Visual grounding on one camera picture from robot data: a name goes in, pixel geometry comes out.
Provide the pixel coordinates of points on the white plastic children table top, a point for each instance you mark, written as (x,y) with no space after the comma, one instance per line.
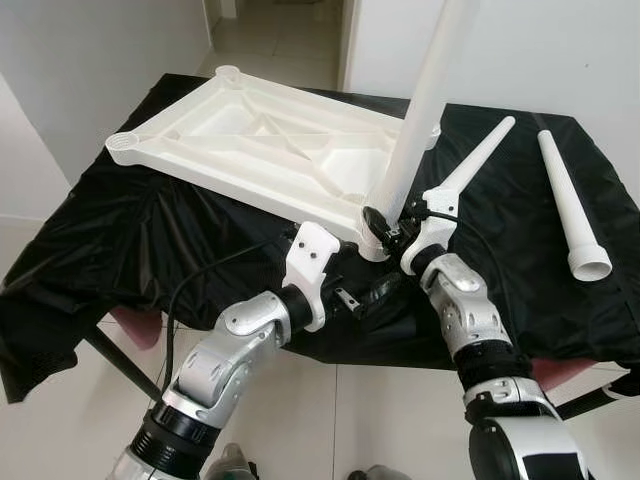
(250,140)

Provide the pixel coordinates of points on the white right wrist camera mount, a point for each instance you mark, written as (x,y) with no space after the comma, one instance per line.
(435,225)

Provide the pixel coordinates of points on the grey robot left foot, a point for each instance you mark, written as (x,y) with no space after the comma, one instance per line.
(230,465)

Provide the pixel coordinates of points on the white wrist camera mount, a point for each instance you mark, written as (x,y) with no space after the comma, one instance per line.
(435,225)
(310,260)

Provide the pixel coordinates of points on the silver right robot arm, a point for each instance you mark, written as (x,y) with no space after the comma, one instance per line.
(470,320)

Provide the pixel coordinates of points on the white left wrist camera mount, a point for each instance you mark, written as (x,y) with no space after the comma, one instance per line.
(310,260)

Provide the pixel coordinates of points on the grey robot right foot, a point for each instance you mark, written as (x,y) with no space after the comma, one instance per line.
(375,473)

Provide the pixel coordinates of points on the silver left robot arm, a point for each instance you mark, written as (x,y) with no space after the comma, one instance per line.
(225,360)

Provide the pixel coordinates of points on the grey robot foot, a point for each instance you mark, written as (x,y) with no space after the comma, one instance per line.
(230,465)
(375,473)

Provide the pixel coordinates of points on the black table cloth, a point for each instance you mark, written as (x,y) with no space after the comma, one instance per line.
(130,250)

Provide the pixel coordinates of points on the white plastic table leg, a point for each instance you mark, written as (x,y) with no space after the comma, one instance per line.
(575,200)
(425,100)
(470,160)

